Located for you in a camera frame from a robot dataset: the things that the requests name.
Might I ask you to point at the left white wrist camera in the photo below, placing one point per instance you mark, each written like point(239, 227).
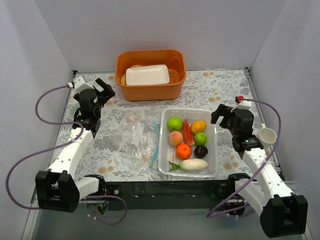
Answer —
point(79, 84)

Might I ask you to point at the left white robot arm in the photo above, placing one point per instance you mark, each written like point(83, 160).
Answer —
point(55, 187)

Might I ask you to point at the yellow plate in tub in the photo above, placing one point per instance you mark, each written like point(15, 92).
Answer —
point(123, 78)

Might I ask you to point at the green apple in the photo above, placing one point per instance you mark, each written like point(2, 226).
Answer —
point(174, 124)

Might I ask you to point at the yellow mango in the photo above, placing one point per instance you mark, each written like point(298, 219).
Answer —
point(198, 127)

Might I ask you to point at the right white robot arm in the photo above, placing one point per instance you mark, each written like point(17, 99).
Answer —
point(281, 212)

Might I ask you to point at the floral table mat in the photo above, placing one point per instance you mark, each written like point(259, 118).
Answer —
point(202, 89)

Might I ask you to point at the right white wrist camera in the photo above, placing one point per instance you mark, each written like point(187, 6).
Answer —
point(241, 104)

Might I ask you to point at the white rectangular dish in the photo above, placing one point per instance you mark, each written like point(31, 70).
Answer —
point(147, 75)

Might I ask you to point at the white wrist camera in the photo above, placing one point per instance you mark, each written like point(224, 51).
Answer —
point(241, 104)
point(79, 84)

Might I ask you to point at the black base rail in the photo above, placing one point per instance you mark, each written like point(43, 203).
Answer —
point(163, 195)

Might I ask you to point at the white radish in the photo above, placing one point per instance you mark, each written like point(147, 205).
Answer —
point(189, 165)

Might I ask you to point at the watermelon slice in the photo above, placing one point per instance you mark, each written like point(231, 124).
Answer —
point(187, 134)

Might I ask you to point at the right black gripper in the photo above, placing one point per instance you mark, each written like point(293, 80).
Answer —
point(224, 116)

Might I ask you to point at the white cup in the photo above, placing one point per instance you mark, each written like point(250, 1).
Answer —
point(266, 136)

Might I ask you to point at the orange tangerine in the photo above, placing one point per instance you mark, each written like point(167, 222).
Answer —
point(183, 151)

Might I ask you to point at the peach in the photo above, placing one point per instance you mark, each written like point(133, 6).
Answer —
point(175, 138)

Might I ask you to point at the clear zip top bag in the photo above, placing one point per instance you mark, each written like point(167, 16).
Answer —
point(138, 137)

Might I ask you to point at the dark purple mangosteen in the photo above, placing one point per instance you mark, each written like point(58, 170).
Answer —
point(200, 151)

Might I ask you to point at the green lime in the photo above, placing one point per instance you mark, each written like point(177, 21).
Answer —
point(200, 138)

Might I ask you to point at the white plastic basket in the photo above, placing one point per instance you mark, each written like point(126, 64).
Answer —
point(167, 152)

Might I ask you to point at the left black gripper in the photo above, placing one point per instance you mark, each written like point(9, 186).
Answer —
point(100, 92)

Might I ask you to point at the orange plastic tub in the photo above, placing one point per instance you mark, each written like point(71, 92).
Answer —
point(172, 58)

